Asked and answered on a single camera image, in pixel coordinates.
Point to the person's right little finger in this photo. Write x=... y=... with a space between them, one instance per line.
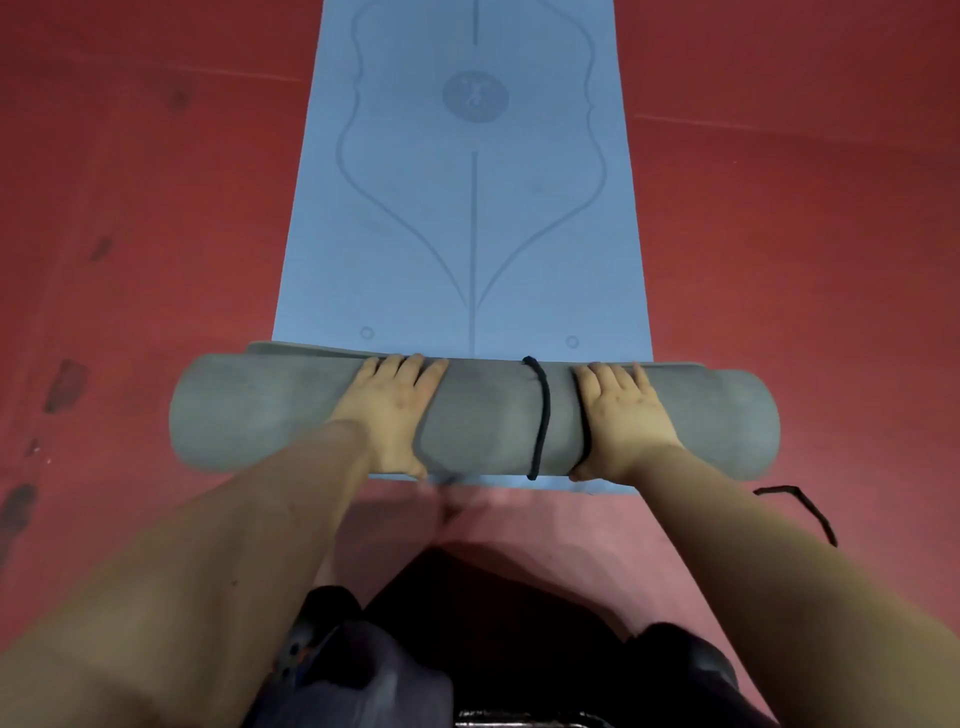
x=642 y=379

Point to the person's left middle finger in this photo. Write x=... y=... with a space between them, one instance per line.
x=410 y=371

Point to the person's left forearm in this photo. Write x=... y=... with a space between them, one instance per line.
x=202 y=570

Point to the person's right thumb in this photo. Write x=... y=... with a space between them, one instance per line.
x=583 y=466

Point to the person's right hand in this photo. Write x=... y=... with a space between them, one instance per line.
x=622 y=427

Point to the person's dark clothing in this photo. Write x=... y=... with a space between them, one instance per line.
x=487 y=660

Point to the person's left little finger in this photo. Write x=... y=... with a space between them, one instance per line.
x=368 y=370

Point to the person's left thumb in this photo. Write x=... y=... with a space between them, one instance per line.
x=411 y=456

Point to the person's right forearm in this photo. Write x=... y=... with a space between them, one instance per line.
x=780 y=592

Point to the person's left hand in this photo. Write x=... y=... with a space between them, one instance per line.
x=386 y=420

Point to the person's right middle finger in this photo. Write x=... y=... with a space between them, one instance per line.
x=604 y=379

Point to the blue grey-backed yoga mat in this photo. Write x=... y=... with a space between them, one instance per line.
x=472 y=225

